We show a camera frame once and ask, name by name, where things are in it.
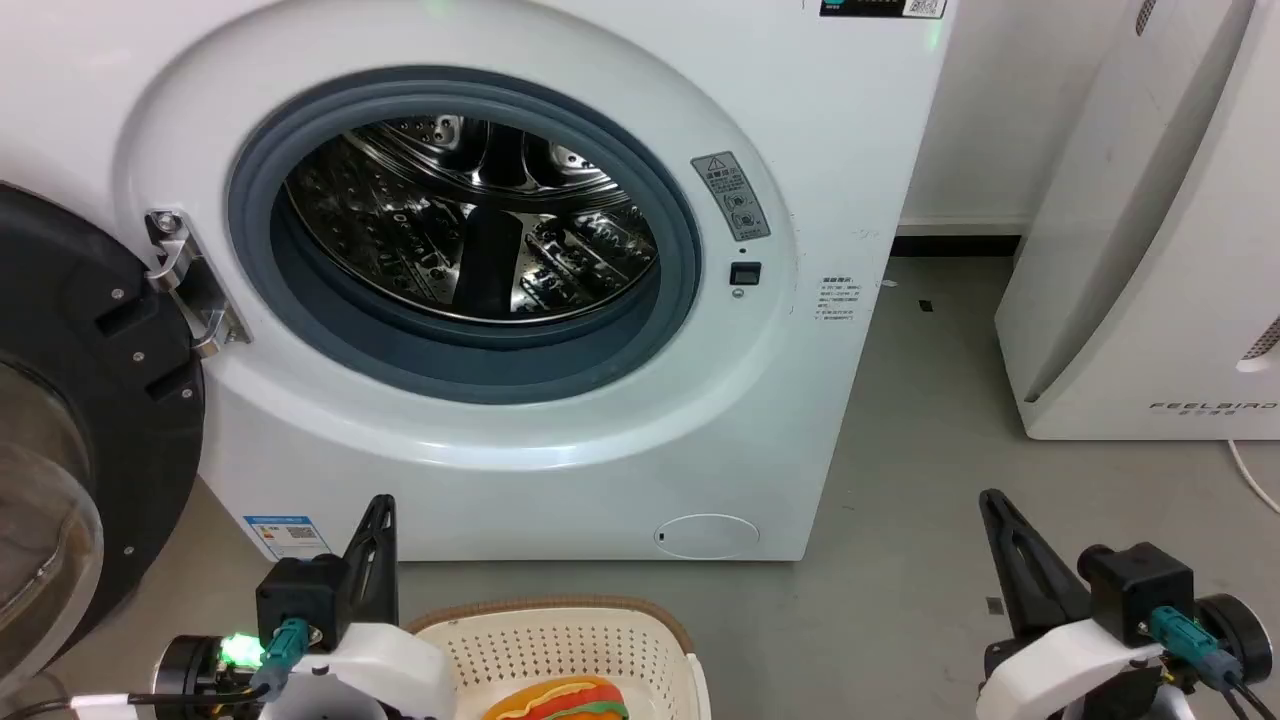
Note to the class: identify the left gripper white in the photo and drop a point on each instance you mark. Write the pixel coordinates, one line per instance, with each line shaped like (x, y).
(390, 665)

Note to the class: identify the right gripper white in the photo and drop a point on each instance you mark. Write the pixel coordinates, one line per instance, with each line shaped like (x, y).
(1070, 670)

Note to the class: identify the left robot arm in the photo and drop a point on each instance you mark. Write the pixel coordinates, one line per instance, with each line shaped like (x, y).
(195, 670)

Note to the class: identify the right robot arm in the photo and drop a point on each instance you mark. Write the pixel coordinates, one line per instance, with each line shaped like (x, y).
(1238, 635)

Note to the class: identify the plush hamburger toy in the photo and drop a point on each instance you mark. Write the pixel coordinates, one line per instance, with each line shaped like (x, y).
(560, 700)

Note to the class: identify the black washing machine door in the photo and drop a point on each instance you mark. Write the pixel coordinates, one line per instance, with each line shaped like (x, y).
(110, 420)

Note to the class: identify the stainless steel washing machine drum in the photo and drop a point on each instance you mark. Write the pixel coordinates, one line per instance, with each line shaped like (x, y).
(470, 220)

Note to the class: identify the blue energy label sticker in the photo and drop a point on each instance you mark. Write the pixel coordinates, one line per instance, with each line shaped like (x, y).
(286, 537)

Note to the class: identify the white front-load washing machine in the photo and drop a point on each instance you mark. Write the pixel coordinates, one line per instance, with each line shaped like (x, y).
(560, 480)

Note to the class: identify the cream plastic laundry basket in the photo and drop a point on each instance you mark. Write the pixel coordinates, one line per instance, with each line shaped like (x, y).
(560, 645)

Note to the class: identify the oval filter cover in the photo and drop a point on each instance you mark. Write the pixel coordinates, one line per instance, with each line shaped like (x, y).
(707, 535)

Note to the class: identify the small printed text sticker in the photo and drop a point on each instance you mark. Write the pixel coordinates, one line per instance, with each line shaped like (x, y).
(838, 299)

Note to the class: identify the white air purifier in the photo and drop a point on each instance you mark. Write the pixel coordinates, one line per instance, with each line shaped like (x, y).
(1150, 250)

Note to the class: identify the chrome door hinge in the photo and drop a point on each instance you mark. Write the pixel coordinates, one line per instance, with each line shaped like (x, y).
(185, 275)

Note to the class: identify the grey rubber door gasket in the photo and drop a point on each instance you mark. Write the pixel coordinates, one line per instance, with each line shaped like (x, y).
(640, 330)

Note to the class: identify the black door lock latch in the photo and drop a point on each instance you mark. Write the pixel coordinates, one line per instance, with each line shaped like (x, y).
(745, 273)

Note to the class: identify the grey warning sticker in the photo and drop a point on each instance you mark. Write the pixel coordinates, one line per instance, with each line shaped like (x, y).
(732, 195)

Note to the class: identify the QR code sticker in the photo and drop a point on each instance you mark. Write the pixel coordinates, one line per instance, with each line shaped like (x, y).
(925, 7)

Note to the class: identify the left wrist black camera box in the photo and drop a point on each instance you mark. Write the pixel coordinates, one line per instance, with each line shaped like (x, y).
(300, 598)

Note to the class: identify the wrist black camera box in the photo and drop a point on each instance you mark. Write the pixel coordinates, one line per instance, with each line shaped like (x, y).
(300, 598)
(1140, 590)

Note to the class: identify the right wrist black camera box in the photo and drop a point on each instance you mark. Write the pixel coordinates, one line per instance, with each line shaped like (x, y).
(1140, 590)

